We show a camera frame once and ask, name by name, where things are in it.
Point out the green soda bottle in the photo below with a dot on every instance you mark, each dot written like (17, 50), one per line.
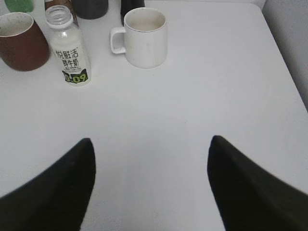
(19, 5)

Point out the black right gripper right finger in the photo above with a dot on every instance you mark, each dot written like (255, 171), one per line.
(248, 197)

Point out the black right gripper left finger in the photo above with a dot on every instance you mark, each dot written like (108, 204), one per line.
(55, 200)

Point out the dark grey ceramic mug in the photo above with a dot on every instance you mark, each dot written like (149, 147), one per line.
(90, 9)

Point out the brown coffee drink bottle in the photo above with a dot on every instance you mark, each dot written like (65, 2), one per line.
(67, 3)

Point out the milk bottle without cap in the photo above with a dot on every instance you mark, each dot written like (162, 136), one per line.
(66, 42)

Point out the white ceramic mug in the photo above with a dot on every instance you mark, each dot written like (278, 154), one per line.
(143, 39)

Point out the cola bottle red label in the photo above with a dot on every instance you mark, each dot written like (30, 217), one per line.
(128, 5)

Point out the red ceramic mug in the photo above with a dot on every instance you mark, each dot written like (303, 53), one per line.
(23, 46)

